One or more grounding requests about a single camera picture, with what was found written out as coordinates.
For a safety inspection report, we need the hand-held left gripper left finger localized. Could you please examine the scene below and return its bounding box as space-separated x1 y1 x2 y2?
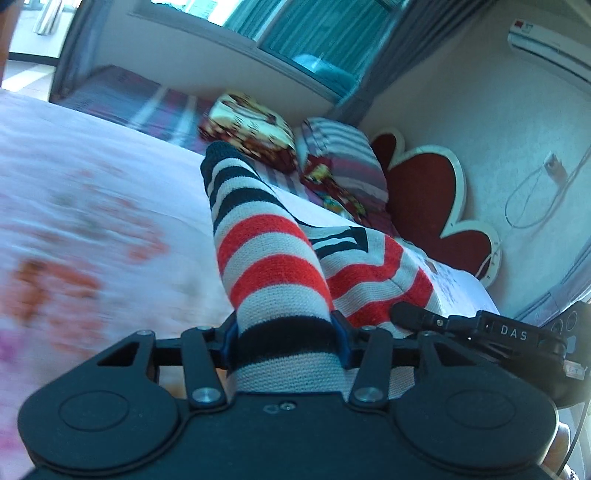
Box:
90 322 238 411

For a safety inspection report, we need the white air conditioner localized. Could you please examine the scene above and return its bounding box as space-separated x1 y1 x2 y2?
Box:
507 18 591 92

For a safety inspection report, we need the white cable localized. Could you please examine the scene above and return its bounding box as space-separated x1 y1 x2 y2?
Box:
505 138 591 230

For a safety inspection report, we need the striped pillow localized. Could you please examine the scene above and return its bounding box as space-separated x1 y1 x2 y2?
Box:
295 117 389 214

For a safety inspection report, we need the patterned yellow pillow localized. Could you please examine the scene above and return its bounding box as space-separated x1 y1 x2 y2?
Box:
198 92 297 174

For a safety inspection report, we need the white wall charger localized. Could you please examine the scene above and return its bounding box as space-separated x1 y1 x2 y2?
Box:
544 151 570 184

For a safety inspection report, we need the floral pink bed sheet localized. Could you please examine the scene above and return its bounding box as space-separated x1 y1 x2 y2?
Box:
0 90 502 480

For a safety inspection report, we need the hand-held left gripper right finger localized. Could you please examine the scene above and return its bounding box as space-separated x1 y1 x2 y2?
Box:
331 312 485 411

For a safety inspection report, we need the striped mattress sheet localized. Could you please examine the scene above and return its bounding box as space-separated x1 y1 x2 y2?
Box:
51 65 324 206

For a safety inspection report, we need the red patterned cloth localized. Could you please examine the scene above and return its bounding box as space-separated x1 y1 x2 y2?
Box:
300 154 371 219

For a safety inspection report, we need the grey curtain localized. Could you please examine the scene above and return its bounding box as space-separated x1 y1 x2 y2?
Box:
48 0 109 103
332 0 445 126

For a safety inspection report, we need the red heart-shaped headboard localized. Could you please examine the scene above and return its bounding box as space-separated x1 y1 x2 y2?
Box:
369 131 503 283

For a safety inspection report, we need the window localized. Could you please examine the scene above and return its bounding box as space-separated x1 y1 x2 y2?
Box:
129 0 407 100

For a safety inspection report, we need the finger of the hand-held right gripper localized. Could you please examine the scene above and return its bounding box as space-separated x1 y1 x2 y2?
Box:
390 302 481 335

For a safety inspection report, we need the striped knit sweater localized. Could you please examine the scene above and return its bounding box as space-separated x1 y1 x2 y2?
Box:
200 141 446 403

